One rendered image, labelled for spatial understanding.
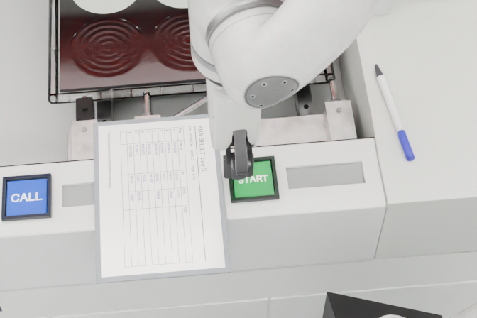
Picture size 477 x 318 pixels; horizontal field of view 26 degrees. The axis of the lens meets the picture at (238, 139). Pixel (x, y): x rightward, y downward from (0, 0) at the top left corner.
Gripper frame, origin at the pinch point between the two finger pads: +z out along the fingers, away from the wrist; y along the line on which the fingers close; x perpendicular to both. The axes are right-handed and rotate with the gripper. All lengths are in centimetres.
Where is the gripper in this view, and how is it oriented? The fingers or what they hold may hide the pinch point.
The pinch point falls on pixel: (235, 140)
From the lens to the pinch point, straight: 111.9
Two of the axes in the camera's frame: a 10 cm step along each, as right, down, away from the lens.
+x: 10.0, -0.8, 0.5
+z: 0.0, 5.4, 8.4
